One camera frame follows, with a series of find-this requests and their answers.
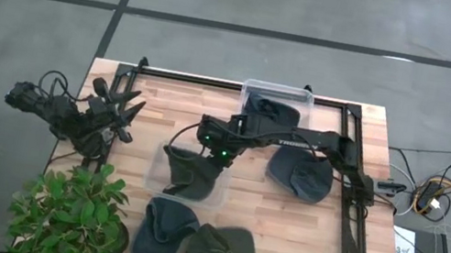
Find grey blue cap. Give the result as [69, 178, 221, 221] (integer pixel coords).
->
[261, 142, 339, 207]

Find black plant pot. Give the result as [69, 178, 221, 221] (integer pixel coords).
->
[103, 219, 134, 253]

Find yellow cable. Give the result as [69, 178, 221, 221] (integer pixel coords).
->
[409, 174, 451, 221]

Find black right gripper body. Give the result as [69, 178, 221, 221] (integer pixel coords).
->
[198, 137, 239, 171]

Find dark blue cap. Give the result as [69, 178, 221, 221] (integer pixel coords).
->
[130, 192, 205, 253]
[241, 92, 304, 132]

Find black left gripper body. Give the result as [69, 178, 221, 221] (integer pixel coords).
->
[82, 92, 140, 146]

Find green leafy plant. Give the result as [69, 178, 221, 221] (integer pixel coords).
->
[0, 148, 136, 253]

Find small clear plastic bin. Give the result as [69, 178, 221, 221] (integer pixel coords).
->
[236, 77, 317, 132]

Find black aluminium table frame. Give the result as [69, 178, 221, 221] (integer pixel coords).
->
[65, 48, 442, 253]

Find black power strip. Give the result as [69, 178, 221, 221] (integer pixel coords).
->
[414, 178, 446, 216]

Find white paper sheet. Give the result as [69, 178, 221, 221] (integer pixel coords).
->
[389, 225, 422, 253]

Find large clear plastic bin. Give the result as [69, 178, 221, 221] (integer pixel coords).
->
[140, 137, 237, 213]

